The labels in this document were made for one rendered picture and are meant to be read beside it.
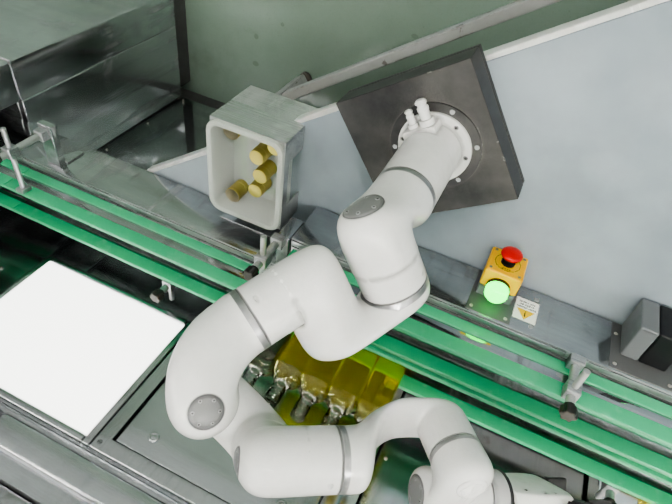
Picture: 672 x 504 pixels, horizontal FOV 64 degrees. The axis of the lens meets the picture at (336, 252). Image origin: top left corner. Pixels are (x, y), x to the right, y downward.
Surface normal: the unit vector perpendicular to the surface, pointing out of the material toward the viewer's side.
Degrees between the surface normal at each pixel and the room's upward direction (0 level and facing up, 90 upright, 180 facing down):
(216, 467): 91
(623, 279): 0
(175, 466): 90
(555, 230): 0
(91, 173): 90
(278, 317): 54
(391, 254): 45
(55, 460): 90
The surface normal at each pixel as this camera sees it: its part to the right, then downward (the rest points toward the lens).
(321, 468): 0.25, -0.14
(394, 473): 0.13, -0.71
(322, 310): 0.29, 0.33
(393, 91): -0.42, 0.60
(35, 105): 0.90, 0.37
